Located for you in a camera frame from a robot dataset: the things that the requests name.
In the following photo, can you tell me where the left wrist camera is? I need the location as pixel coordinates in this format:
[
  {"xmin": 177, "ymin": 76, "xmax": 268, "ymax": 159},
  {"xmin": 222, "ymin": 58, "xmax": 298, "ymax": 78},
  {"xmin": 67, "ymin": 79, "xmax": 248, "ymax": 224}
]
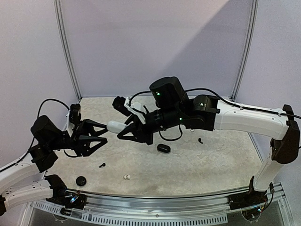
[{"xmin": 66, "ymin": 104, "xmax": 81, "ymax": 135}]

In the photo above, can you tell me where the left frame post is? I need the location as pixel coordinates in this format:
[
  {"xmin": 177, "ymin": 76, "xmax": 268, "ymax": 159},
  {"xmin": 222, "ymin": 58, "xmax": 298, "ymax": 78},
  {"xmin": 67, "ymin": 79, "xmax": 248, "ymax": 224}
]
[{"xmin": 54, "ymin": 0, "xmax": 82, "ymax": 101}]

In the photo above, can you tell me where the frame post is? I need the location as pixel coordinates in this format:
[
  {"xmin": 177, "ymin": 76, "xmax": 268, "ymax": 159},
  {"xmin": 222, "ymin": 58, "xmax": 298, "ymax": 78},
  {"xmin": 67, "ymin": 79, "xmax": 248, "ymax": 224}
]
[
  {"xmin": 230, "ymin": 0, "xmax": 258, "ymax": 100},
  {"xmin": 54, "ymin": 0, "xmax": 82, "ymax": 101}
]

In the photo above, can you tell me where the right frame post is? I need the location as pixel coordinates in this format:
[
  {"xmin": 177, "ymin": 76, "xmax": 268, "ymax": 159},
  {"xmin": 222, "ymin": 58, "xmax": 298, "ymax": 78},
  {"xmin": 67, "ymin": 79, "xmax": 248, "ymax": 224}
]
[{"xmin": 230, "ymin": 0, "xmax": 258, "ymax": 100}]

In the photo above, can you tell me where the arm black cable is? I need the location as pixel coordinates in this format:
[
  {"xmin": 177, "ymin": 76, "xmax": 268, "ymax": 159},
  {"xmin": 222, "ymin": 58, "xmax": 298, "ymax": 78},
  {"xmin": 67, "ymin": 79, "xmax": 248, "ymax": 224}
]
[
  {"xmin": 27, "ymin": 98, "xmax": 82, "ymax": 158},
  {"xmin": 128, "ymin": 87, "xmax": 301, "ymax": 142}
]

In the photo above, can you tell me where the black earbud charging case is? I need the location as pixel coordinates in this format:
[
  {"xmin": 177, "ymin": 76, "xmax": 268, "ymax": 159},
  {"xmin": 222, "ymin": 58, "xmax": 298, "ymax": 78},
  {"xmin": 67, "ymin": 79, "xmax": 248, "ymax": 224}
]
[{"xmin": 157, "ymin": 144, "xmax": 171, "ymax": 154}]

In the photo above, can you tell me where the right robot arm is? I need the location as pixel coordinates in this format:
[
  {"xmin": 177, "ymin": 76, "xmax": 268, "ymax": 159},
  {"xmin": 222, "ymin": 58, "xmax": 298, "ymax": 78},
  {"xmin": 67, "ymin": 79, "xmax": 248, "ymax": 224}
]
[{"xmin": 112, "ymin": 77, "xmax": 301, "ymax": 205}]

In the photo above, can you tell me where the aluminium front rail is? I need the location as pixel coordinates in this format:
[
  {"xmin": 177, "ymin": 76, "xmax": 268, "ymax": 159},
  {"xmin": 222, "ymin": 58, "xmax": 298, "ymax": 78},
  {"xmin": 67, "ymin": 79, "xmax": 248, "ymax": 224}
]
[{"xmin": 22, "ymin": 183, "xmax": 294, "ymax": 226}]

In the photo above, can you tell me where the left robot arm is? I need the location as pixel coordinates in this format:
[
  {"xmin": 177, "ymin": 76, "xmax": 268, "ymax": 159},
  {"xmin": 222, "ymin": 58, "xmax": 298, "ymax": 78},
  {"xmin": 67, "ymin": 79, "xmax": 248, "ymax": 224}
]
[{"xmin": 0, "ymin": 115, "xmax": 108, "ymax": 215}]

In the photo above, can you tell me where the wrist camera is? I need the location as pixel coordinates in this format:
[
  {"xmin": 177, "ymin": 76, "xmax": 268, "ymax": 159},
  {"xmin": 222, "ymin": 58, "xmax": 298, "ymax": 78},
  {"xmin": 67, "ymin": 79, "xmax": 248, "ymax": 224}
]
[
  {"xmin": 66, "ymin": 104, "xmax": 81, "ymax": 135},
  {"xmin": 112, "ymin": 96, "xmax": 147, "ymax": 124}
]

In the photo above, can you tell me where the round black case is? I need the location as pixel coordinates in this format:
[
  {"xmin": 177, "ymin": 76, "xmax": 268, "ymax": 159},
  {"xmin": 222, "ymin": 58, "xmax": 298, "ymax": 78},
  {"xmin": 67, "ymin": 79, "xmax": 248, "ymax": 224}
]
[{"xmin": 75, "ymin": 176, "xmax": 87, "ymax": 187}]

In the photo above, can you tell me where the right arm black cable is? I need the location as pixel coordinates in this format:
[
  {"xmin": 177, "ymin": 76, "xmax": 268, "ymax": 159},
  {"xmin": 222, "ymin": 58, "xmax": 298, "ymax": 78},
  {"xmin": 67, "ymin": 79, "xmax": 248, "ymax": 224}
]
[{"xmin": 128, "ymin": 87, "xmax": 301, "ymax": 142}]

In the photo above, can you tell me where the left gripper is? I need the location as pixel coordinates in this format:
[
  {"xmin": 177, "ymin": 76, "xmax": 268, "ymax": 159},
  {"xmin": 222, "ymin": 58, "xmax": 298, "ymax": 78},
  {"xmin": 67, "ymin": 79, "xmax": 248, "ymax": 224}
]
[{"xmin": 48, "ymin": 118, "xmax": 110, "ymax": 156}]

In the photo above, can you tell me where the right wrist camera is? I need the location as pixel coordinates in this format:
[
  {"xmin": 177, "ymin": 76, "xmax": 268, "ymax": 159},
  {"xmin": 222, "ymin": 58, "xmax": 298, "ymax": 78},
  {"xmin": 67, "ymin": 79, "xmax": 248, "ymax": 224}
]
[{"xmin": 112, "ymin": 96, "xmax": 147, "ymax": 124}]

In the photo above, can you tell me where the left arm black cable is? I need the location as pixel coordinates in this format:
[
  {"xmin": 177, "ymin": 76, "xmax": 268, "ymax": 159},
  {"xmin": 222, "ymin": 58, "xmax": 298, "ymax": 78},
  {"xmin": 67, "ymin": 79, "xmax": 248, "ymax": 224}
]
[{"xmin": 27, "ymin": 98, "xmax": 82, "ymax": 158}]

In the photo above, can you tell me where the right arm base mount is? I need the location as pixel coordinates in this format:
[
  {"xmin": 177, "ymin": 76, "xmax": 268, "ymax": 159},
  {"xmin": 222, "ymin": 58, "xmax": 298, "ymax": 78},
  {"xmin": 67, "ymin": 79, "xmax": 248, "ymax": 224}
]
[{"xmin": 227, "ymin": 186, "xmax": 268, "ymax": 210}]

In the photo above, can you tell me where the white earbud charging case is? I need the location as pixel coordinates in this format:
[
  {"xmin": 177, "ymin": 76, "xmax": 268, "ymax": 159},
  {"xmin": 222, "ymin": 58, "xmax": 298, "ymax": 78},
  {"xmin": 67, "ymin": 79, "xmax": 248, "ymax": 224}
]
[{"xmin": 106, "ymin": 121, "xmax": 127, "ymax": 134}]

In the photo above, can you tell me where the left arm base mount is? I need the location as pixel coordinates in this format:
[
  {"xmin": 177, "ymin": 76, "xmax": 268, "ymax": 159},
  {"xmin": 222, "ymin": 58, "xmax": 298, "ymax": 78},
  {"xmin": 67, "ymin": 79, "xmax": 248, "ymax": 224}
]
[{"xmin": 46, "ymin": 190, "xmax": 87, "ymax": 210}]

